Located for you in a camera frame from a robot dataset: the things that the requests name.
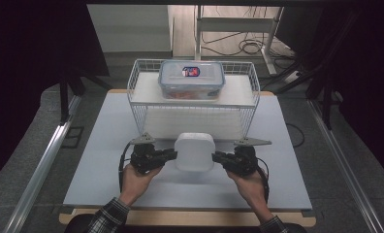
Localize black cables on floor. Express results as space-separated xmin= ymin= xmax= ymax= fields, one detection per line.
xmin=201 ymin=6 xmax=295 ymax=60

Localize black metal stand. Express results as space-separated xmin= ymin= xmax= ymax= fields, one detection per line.
xmin=271 ymin=9 xmax=363 ymax=131
xmin=57 ymin=63 xmax=112 ymax=126

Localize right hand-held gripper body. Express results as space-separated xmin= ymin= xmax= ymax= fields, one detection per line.
xmin=222 ymin=136 xmax=273 ymax=178

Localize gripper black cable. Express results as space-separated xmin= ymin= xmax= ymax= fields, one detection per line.
xmin=117 ymin=142 xmax=134 ymax=194
xmin=255 ymin=157 xmax=272 ymax=204

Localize white cabinet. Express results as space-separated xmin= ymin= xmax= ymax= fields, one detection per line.
xmin=86 ymin=4 xmax=174 ymax=60

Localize clear container with blue lid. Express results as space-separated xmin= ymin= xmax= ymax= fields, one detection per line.
xmin=157 ymin=59 xmax=227 ymax=101

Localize white wire rack shelf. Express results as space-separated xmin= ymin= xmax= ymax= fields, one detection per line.
xmin=126 ymin=58 xmax=262 ymax=141

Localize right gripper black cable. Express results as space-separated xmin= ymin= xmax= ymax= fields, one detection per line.
xmin=255 ymin=157 xmax=272 ymax=204

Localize person's right hand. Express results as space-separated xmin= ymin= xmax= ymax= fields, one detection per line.
xmin=225 ymin=168 xmax=273 ymax=219

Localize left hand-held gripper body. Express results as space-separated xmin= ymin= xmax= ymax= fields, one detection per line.
xmin=129 ymin=132 xmax=169 ymax=176

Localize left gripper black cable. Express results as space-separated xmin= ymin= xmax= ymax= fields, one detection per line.
xmin=117 ymin=142 xmax=134 ymax=194

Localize white opaque plastic container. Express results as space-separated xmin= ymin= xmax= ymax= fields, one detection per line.
xmin=174 ymin=131 xmax=216 ymax=173

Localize person's left hand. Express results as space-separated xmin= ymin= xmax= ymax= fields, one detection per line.
xmin=119 ymin=162 xmax=164 ymax=207

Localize thin black floor cable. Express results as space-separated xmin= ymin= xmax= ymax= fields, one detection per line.
xmin=284 ymin=122 xmax=306 ymax=149

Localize aluminium rail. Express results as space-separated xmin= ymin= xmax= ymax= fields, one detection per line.
xmin=307 ymin=98 xmax=384 ymax=233
xmin=3 ymin=94 xmax=82 ymax=233

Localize white metal desk frame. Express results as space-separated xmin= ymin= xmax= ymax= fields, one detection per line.
xmin=194 ymin=5 xmax=285 ymax=76

